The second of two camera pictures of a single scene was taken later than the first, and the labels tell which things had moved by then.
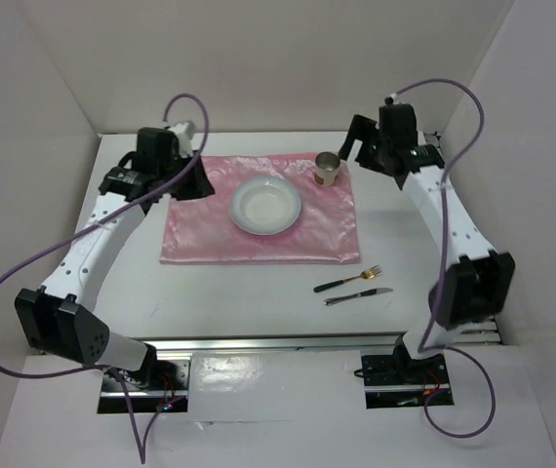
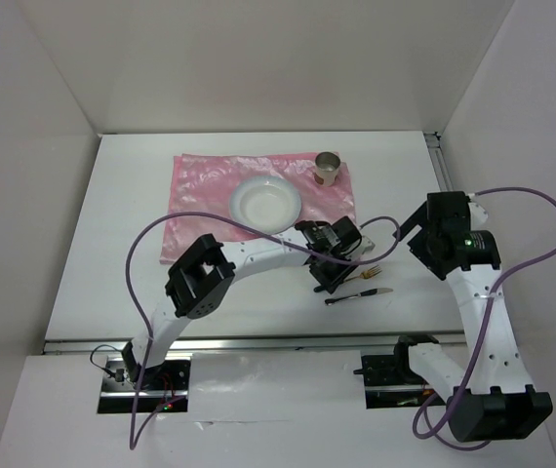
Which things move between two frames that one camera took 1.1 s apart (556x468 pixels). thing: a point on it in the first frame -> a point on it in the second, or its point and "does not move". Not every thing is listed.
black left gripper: (201, 184) -> (331, 281)
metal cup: (327, 165) does not move
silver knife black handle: (332, 300) does not move
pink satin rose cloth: (199, 229) does not move
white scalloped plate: (264, 206) does not move
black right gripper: (362, 129) -> (419, 216)
